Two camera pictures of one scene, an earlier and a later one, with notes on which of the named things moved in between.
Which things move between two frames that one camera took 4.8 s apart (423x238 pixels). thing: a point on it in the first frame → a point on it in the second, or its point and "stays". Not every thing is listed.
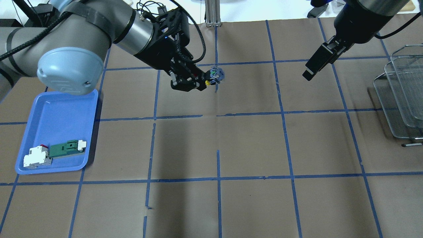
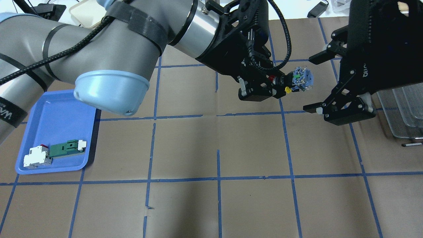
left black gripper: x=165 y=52 → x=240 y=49
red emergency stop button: x=217 y=74 → x=301 y=78
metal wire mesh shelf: x=400 y=89 stays
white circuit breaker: x=38 y=156 stays
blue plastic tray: x=55 y=118 stays
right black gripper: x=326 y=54 → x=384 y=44
